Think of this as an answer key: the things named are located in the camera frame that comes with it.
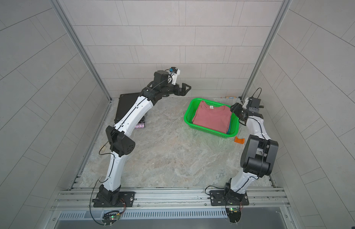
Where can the white ventilation grille strip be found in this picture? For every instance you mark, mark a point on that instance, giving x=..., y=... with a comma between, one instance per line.
x=147, y=214

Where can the left aluminium corner post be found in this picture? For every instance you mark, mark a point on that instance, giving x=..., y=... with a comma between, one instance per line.
x=76, y=41

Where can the aluminium corner post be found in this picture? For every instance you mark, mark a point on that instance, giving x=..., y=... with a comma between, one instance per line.
x=274, y=30
x=76, y=41

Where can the green circuit board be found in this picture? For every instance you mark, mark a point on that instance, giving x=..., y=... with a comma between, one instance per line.
x=234, y=214
x=109, y=218

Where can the right green circuit board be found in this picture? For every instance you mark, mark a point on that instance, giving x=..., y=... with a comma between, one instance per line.
x=234, y=214

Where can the purple glitter roll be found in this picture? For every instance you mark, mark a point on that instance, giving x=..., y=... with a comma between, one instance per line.
x=140, y=125

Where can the black hard case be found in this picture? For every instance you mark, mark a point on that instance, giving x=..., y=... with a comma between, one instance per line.
x=126, y=101

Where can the left green circuit board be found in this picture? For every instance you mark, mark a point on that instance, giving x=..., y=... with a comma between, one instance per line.
x=109, y=218

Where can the pink t-shirt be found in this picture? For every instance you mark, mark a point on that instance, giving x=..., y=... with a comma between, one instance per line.
x=211, y=117

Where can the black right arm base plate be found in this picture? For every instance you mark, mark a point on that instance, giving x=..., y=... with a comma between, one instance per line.
x=220, y=198

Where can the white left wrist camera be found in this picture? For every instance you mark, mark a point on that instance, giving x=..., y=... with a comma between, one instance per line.
x=173, y=74

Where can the aluminium mounting rail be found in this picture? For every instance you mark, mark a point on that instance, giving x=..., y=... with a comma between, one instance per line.
x=169, y=198

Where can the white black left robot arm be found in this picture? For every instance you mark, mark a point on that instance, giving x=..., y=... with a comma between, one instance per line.
x=121, y=145

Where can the small orange plastic piece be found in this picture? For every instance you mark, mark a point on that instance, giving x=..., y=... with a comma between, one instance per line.
x=239, y=140

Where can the right aluminium corner post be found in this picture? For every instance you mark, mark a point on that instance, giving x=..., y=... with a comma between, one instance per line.
x=274, y=30

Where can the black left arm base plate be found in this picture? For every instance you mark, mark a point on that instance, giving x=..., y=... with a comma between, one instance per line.
x=124, y=199

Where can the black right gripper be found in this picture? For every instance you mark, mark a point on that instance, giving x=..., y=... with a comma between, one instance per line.
x=236, y=109

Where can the green plastic basket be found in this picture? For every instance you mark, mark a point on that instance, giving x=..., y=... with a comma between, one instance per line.
x=191, y=111

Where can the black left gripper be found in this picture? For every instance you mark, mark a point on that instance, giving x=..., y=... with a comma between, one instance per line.
x=177, y=89

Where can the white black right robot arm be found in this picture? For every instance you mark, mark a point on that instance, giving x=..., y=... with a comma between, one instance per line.
x=259, y=154

